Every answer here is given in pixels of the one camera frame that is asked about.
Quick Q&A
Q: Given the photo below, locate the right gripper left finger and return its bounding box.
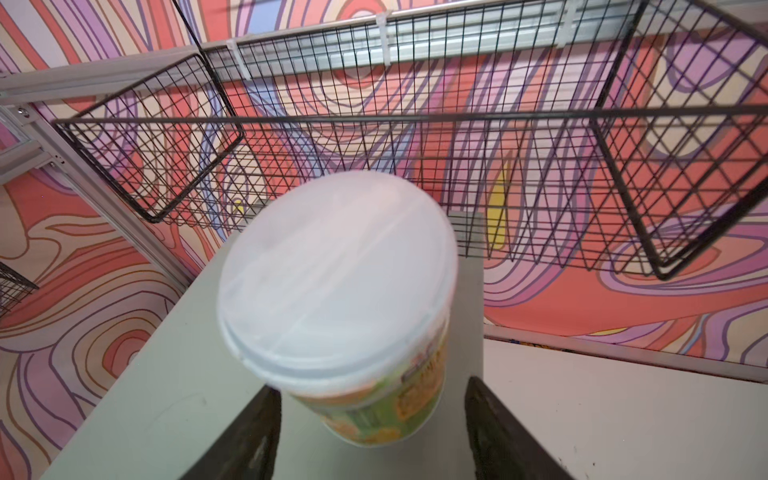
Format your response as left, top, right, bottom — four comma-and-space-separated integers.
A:
182, 386, 282, 479

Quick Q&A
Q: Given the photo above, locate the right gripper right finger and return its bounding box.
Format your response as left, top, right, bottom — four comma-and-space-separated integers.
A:
464, 376, 571, 480

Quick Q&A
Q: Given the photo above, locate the orange green lidded can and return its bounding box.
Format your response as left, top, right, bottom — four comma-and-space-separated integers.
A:
216, 171, 458, 447

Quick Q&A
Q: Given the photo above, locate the grey metal cabinet counter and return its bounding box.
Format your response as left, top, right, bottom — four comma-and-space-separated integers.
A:
45, 245, 483, 479

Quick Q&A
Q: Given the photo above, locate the black wire basket left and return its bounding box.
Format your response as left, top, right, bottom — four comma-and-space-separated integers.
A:
0, 262, 39, 317

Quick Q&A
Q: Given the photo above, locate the black wire basket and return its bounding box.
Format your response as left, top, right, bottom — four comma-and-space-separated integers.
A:
55, 1, 767, 280
0, 262, 39, 317

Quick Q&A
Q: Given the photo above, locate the black wire basket rear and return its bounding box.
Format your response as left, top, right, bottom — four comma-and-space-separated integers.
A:
55, 1, 767, 280

